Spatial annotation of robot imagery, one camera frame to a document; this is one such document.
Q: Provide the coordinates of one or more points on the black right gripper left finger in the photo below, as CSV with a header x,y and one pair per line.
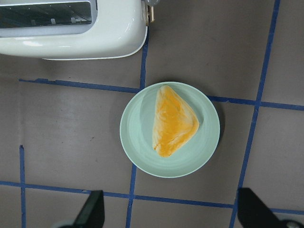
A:
x,y
92,214

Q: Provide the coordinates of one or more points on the light green plate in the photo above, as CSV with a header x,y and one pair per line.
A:
x,y
136,133

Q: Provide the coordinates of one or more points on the triangular yellow pastry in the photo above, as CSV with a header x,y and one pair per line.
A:
x,y
175,122

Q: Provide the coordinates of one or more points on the white toaster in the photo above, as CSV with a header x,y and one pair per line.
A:
x,y
74,29

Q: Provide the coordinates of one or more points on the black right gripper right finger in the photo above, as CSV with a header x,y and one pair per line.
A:
x,y
253,213

